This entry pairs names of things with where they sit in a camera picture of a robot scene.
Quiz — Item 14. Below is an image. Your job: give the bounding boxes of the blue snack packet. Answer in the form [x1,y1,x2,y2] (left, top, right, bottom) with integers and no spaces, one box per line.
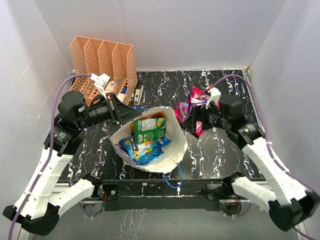
[118,135,171,166]

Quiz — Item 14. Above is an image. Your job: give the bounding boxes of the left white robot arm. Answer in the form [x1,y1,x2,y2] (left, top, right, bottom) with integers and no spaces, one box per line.
[2,90,142,236]

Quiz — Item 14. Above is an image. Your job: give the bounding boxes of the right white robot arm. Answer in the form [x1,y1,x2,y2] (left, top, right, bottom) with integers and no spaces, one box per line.
[182,95,320,232]

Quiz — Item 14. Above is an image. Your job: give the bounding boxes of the aluminium frame rail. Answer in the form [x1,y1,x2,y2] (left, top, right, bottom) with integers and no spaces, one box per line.
[44,181,300,208]

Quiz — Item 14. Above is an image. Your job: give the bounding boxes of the orange candy bag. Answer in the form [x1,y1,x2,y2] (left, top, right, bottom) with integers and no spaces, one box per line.
[139,111,165,120]

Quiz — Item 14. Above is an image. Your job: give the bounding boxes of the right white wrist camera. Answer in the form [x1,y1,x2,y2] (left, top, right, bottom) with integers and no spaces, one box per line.
[205,86,221,110]

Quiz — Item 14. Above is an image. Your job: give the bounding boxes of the orange plastic file organizer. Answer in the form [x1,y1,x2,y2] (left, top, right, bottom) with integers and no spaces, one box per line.
[70,36,138,104]

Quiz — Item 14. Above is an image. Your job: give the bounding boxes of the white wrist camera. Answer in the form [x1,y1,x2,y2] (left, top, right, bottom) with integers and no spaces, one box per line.
[205,86,221,110]
[90,73,111,95]

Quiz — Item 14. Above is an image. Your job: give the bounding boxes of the grey stapler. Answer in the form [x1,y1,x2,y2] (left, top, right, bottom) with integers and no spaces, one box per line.
[133,80,144,106]

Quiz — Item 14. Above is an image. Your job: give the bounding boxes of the rainbow candy bag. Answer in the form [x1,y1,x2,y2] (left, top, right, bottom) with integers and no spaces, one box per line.
[130,117,167,144]

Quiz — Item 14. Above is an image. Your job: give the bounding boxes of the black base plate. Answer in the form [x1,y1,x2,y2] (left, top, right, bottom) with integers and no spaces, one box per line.
[74,178,243,213]

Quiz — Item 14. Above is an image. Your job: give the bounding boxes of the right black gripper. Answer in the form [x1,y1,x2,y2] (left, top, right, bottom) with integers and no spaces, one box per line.
[182,100,231,133]

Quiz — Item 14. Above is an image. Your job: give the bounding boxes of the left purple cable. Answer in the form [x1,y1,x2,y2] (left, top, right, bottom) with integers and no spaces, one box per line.
[7,73,95,240]

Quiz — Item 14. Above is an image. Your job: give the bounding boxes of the pink chips bag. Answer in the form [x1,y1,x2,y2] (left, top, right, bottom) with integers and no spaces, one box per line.
[174,86,212,138]

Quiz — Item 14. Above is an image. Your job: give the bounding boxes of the purple Fox's candy bag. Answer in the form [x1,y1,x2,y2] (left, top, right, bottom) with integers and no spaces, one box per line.
[174,95,209,123]

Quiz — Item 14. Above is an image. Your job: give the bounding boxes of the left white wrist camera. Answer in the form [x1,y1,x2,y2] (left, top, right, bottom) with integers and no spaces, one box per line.
[90,73,111,95]

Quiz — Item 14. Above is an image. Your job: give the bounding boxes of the white bottle in organizer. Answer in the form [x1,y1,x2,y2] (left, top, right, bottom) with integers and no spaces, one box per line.
[104,79,115,93]

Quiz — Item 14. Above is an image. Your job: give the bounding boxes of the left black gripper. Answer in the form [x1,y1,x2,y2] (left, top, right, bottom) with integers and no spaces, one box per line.
[76,92,142,129]

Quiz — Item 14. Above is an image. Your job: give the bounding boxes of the blue checkered paper bag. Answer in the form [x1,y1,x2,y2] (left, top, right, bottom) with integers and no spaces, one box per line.
[109,106,188,189]

